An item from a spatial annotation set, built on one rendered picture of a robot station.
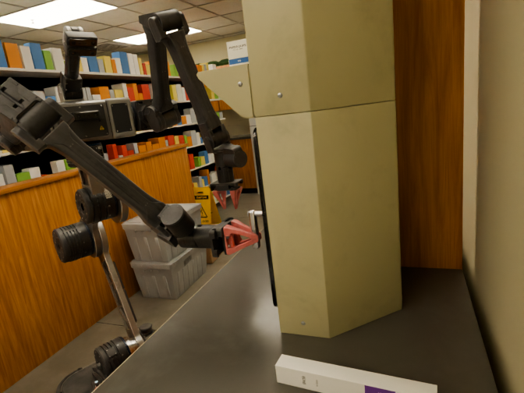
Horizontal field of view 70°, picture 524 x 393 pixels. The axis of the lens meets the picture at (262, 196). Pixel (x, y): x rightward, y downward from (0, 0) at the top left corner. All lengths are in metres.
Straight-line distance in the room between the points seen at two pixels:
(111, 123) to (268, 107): 0.95
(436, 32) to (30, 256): 2.48
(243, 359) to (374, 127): 0.54
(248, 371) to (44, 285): 2.21
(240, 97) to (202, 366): 0.54
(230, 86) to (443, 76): 0.54
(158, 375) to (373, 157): 0.61
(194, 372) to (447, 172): 0.77
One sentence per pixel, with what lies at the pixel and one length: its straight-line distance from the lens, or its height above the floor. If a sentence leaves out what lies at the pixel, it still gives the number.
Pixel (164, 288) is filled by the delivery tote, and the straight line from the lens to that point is 3.19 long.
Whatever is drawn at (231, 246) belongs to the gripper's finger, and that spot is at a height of 1.13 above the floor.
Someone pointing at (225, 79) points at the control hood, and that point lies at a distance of 0.76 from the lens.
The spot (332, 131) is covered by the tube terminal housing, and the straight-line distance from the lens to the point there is 0.73.
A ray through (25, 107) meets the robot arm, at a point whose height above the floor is 1.48.
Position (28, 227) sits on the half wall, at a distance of 2.76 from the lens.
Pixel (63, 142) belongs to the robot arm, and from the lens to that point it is 0.93.
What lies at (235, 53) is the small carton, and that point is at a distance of 0.85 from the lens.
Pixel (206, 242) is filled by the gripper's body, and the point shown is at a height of 1.14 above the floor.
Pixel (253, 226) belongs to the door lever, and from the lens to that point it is 0.84.
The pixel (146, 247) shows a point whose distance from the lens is 3.11.
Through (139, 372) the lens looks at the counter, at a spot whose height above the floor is 0.94.
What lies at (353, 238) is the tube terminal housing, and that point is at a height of 1.15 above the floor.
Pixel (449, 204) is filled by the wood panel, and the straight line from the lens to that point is 1.10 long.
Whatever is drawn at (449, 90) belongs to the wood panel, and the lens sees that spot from 1.05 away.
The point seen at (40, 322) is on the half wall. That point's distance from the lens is 2.90.
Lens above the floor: 1.43
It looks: 14 degrees down
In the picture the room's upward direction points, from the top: 7 degrees counter-clockwise
